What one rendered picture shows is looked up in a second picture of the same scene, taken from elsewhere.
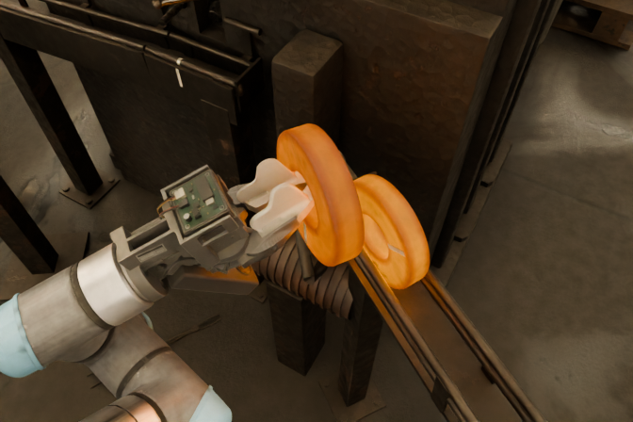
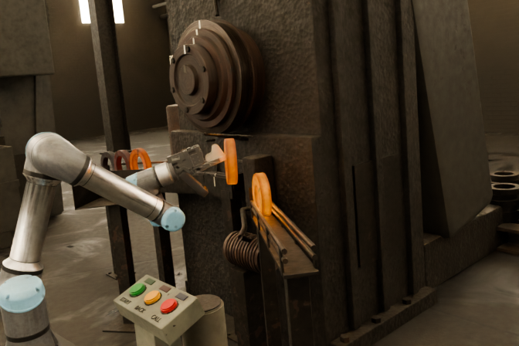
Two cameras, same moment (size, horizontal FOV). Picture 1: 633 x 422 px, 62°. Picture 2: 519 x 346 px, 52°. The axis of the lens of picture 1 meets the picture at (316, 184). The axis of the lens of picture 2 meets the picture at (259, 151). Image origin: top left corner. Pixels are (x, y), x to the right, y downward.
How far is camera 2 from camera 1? 1.45 m
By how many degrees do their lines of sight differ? 46
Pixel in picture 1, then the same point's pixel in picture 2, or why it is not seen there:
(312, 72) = (254, 158)
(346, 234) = (229, 157)
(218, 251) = (194, 165)
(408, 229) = (262, 179)
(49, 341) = (141, 178)
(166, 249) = (179, 158)
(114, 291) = (162, 167)
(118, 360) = not seen: hidden behind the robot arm
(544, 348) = not seen: outside the picture
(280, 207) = (215, 154)
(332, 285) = (252, 247)
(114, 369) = not seen: hidden behind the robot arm
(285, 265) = (235, 243)
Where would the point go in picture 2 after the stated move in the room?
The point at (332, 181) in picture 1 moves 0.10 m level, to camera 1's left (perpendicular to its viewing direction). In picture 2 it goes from (228, 143) to (201, 144)
